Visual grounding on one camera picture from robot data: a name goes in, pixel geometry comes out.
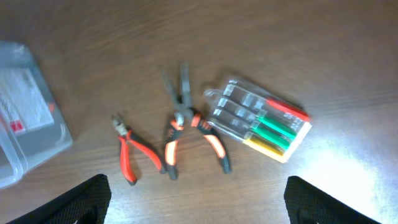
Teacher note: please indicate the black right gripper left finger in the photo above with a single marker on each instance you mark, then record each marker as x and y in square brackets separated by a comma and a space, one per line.
[85, 203]

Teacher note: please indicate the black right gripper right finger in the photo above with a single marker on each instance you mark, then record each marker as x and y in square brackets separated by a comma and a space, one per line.
[306, 204]

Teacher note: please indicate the clear screwdriver set case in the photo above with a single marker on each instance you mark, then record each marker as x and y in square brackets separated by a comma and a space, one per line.
[214, 95]

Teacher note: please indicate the clear plastic container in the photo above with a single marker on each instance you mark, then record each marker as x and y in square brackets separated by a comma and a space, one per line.
[32, 127]

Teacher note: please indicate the green screwdriver upper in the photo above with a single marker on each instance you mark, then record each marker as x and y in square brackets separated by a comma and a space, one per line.
[262, 116]

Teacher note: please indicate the green screwdriver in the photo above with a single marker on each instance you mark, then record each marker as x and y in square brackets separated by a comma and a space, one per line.
[262, 116]
[240, 124]

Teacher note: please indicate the yellow screwdriver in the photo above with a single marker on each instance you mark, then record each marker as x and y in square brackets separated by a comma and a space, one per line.
[248, 138]

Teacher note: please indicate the green screwdriver lower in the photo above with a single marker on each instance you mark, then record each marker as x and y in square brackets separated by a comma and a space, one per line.
[240, 124]

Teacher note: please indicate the red screwdriver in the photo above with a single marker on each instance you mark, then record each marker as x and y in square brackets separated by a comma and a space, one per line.
[278, 105]

